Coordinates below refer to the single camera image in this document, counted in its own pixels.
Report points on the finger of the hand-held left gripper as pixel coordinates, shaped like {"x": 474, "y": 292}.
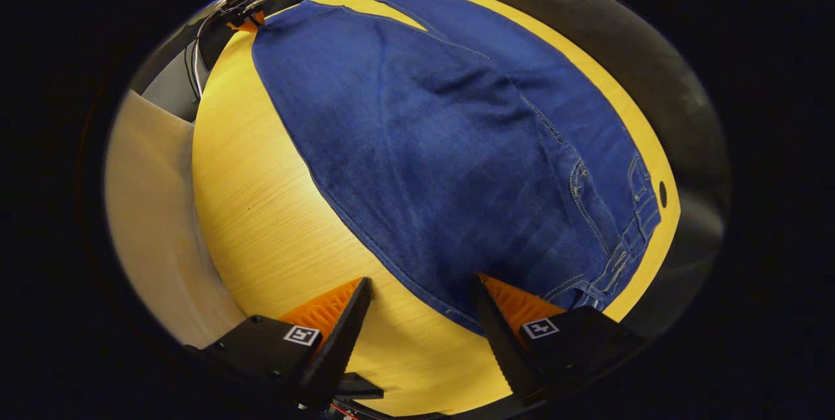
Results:
{"x": 246, "y": 22}

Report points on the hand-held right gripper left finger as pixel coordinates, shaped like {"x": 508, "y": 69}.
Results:
{"x": 339, "y": 342}

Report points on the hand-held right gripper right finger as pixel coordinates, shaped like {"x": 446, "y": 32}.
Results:
{"x": 502, "y": 342}

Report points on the blue jeans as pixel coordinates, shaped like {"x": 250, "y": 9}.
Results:
{"x": 443, "y": 146}

